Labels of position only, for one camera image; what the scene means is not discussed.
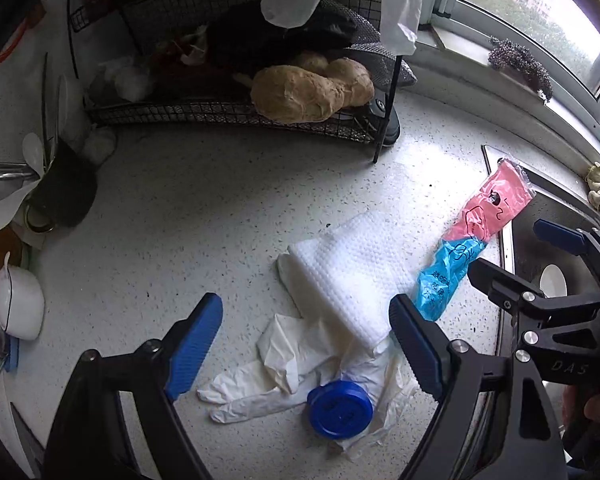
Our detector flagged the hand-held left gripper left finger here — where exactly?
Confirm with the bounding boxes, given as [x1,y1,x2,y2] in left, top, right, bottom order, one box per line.
[42,292,224,480]

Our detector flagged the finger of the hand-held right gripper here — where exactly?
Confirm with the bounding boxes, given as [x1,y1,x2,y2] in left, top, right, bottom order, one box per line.
[467,258,551,327]
[533,219,600,306]

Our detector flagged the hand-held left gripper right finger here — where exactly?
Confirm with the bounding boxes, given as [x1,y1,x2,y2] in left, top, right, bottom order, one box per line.
[388,294,568,480]

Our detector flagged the pink and blue plastic bag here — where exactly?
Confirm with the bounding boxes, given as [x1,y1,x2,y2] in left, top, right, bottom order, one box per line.
[414,158,536,322]

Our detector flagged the white latex glove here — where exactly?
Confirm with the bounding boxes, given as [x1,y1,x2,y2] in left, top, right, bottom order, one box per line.
[196,312,421,461]

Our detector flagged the blue round lid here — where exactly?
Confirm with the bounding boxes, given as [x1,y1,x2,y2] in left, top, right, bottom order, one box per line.
[306,380,374,440]

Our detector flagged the white paper towel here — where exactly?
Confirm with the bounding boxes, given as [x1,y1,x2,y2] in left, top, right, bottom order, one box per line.
[276,210,422,353]

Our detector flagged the steel sink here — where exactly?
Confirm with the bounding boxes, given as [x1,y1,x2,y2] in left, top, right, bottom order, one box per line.
[482,145,600,480]

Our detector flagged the white sugar bowl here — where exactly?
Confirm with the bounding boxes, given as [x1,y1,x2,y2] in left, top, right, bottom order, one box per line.
[0,252,46,341]

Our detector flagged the dried lavender bunch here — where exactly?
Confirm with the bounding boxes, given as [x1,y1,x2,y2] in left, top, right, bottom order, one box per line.
[487,36,554,102]

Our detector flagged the blue saucer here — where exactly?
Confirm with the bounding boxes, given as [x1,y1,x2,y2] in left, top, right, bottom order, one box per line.
[2,335,22,374]

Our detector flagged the dark utensil mug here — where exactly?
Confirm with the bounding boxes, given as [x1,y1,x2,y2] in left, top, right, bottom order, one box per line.
[27,142,98,228]

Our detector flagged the black plastic object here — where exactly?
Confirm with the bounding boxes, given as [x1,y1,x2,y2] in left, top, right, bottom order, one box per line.
[352,89,402,148]

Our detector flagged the white garlic bulb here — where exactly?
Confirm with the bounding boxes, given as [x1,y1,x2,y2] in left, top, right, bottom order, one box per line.
[82,125,117,166]

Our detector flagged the white spoon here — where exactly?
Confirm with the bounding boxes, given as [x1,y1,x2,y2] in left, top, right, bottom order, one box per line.
[0,175,43,233]
[22,132,49,175]

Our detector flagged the metal cutlery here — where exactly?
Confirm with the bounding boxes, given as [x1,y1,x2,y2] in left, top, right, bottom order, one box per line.
[0,160,38,181]

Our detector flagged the white garlic bulbs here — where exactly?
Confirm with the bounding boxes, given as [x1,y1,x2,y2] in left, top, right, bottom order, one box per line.
[100,55,153,101]

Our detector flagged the ginger root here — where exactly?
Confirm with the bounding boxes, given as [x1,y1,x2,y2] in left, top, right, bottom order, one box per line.
[250,52,376,123]

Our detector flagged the brown wooden chopsticks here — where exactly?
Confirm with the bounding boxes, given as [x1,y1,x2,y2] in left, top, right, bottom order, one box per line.
[40,52,57,161]

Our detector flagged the reddish dried produce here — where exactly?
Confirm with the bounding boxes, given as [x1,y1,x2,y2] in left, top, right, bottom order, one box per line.
[155,25,211,68]

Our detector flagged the black plastic bag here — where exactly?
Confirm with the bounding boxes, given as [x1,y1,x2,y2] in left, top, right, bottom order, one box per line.
[205,0,361,78]

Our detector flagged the orange scissors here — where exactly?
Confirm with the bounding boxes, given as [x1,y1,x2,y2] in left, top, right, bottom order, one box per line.
[0,2,48,66]

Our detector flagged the window frame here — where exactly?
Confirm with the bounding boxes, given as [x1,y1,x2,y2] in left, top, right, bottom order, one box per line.
[420,0,600,126]

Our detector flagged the black wire rack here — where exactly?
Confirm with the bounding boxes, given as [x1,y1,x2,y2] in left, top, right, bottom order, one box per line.
[67,0,418,163]

